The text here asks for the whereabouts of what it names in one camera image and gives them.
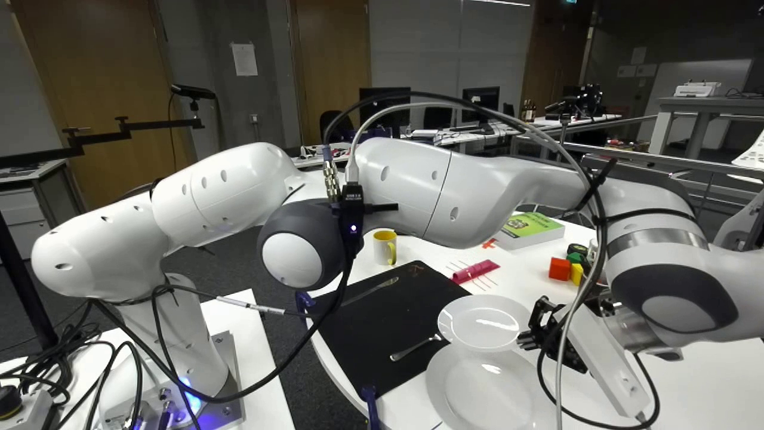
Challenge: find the long white desk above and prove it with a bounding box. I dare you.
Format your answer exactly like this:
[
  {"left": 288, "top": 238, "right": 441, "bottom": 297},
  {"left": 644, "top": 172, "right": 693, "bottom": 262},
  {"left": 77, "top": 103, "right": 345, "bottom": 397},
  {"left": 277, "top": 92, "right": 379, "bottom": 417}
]
[{"left": 413, "top": 112, "right": 640, "bottom": 157}]

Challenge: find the red orange cube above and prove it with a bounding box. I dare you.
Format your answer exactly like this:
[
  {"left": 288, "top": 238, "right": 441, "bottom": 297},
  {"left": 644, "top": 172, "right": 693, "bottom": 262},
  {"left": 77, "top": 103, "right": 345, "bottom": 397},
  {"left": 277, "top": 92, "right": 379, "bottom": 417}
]
[{"left": 546, "top": 254, "right": 576, "bottom": 282}]

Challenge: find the black computer monitor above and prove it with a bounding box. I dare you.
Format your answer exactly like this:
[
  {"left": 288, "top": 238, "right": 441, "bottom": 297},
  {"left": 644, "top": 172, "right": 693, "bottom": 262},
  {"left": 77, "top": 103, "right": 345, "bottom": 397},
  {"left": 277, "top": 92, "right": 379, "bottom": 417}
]
[
  {"left": 359, "top": 82, "right": 413, "bottom": 134},
  {"left": 460, "top": 82, "right": 504, "bottom": 123}
]

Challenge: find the green book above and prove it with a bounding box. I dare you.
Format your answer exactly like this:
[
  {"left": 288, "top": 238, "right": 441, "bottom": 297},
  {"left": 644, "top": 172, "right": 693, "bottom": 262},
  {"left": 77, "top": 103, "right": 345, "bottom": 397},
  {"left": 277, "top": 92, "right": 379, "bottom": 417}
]
[{"left": 493, "top": 210, "right": 569, "bottom": 251}]

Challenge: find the pink flat bar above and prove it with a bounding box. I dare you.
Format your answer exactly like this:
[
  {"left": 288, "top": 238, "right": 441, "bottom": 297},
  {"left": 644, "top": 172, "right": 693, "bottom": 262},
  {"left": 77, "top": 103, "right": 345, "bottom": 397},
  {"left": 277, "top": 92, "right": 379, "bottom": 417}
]
[{"left": 449, "top": 257, "right": 501, "bottom": 287}]

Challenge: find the white box device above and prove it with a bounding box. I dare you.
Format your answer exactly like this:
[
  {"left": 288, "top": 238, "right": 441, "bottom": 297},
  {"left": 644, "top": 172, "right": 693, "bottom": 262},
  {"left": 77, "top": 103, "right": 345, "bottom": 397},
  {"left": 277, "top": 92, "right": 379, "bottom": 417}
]
[{"left": 671, "top": 79, "right": 725, "bottom": 99}]

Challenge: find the wooden door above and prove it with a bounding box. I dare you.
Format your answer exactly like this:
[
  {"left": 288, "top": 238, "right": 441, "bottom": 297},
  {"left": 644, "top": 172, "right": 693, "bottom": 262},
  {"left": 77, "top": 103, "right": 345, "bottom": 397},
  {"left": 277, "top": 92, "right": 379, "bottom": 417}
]
[{"left": 287, "top": 0, "right": 375, "bottom": 147}]

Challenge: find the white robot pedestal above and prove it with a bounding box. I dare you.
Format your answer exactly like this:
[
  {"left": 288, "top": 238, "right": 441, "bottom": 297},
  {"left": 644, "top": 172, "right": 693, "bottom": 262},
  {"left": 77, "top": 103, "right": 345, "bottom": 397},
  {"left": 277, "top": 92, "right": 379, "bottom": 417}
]
[{"left": 0, "top": 287, "right": 298, "bottom": 430}]

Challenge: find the blue clamp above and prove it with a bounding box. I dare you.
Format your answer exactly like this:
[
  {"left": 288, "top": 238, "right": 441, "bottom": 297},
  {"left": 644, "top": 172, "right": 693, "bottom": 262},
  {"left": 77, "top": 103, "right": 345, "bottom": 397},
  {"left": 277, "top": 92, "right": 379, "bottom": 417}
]
[
  {"left": 293, "top": 288, "right": 319, "bottom": 314},
  {"left": 359, "top": 383, "right": 387, "bottom": 430}
]

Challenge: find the black stand pole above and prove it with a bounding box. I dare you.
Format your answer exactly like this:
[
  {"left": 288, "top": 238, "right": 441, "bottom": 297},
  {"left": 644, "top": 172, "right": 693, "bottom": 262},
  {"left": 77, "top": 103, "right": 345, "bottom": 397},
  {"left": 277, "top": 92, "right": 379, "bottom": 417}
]
[{"left": 0, "top": 210, "right": 63, "bottom": 352}]

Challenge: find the black office chair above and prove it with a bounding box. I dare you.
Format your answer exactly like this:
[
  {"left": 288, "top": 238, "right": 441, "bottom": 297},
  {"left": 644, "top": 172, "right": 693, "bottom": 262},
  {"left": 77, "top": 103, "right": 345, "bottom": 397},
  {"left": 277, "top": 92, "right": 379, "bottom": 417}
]
[{"left": 317, "top": 106, "right": 359, "bottom": 145}]

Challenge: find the white mug yellow inside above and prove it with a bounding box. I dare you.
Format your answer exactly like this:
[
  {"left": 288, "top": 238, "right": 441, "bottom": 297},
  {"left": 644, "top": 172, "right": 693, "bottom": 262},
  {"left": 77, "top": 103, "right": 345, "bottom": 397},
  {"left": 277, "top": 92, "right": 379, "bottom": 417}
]
[{"left": 371, "top": 226, "right": 402, "bottom": 268}]

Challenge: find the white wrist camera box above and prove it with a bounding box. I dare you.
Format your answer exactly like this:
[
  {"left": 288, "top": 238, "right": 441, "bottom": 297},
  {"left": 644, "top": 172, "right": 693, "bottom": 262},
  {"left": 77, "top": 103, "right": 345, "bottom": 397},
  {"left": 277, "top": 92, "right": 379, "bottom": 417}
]
[{"left": 569, "top": 305, "right": 650, "bottom": 422}]

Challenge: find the black place mat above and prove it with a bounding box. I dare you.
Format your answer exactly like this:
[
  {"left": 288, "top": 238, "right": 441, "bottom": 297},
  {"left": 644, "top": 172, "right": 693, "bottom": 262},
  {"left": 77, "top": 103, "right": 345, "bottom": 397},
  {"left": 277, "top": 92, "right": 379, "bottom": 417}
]
[{"left": 302, "top": 257, "right": 472, "bottom": 400}]

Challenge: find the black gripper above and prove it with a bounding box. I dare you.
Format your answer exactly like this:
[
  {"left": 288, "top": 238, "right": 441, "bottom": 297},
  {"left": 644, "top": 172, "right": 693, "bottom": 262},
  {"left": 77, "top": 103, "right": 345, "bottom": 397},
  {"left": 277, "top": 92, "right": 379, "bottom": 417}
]
[{"left": 515, "top": 293, "right": 597, "bottom": 375}]

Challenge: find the silver fork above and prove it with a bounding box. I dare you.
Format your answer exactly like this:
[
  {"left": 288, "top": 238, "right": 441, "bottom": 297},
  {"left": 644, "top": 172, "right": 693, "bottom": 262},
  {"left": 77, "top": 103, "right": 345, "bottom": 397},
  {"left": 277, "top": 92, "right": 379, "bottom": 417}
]
[{"left": 387, "top": 332, "right": 449, "bottom": 366}]

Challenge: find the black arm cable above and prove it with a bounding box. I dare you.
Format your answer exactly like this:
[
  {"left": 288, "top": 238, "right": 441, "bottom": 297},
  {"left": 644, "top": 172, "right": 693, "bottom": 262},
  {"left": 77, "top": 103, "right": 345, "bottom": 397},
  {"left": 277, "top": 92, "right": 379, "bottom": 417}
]
[{"left": 146, "top": 88, "right": 663, "bottom": 430}]

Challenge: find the round white table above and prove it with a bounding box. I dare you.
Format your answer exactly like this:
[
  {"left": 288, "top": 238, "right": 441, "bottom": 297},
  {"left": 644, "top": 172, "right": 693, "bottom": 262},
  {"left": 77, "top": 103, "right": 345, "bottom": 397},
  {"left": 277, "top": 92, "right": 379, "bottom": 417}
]
[{"left": 302, "top": 207, "right": 764, "bottom": 430}]

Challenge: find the smaller white plate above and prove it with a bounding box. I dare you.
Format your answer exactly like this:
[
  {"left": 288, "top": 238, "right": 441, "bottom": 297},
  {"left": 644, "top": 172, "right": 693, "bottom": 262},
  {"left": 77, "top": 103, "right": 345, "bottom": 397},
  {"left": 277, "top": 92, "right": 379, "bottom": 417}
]
[{"left": 434, "top": 292, "right": 533, "bottom": 355}]

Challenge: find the cluttered white desk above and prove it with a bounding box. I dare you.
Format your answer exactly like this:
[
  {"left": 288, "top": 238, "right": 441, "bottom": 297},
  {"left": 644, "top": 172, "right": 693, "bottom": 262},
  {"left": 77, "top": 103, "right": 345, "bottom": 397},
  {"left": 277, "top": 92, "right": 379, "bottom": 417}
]
[{"left": 288, "top": 141, "right": 359, "bottom": 173}]

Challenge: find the white notice paper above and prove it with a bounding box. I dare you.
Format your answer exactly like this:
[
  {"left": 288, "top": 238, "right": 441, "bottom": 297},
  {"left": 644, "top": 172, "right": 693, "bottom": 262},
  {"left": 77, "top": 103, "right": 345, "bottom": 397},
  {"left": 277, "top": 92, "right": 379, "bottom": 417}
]
[{"left": 228, "top": 39, "right": 263, "bottom": 79}]

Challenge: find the grey cabinet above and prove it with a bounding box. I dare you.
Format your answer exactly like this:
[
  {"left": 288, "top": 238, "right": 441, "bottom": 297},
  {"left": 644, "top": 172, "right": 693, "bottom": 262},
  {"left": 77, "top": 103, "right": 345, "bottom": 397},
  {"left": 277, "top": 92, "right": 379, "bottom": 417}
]
[{"left": 0, "top": 152, "right": 73, "bottom": 259}]

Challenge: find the larger white plate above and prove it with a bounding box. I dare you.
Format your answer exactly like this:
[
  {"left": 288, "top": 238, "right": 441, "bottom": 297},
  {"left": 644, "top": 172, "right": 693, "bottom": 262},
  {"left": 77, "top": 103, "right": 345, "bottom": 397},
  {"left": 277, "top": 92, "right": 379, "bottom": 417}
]
[{"left": 423, "top": 340, "right": 576, "bottom": 430}]

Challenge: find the silver knife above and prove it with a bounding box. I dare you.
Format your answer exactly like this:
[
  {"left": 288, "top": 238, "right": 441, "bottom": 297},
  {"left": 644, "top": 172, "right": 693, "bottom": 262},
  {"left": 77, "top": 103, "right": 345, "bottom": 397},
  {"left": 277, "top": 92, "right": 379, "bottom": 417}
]
[{"left": 339, "top": 274, "right": 402, "bottom": 311}]

